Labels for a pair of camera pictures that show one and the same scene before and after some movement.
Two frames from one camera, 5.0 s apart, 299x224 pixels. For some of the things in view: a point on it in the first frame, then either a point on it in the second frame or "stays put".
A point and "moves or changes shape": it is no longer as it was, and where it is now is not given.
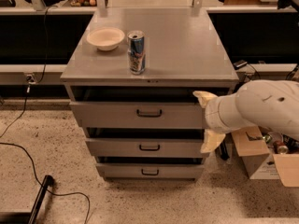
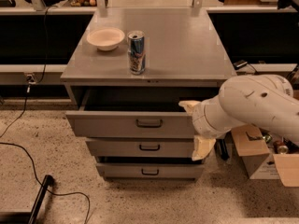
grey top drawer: [139, 114] moves or changes shape
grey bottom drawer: [149, 170] stays put
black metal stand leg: [28, 217] stays put
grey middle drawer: [182, 147] stays put
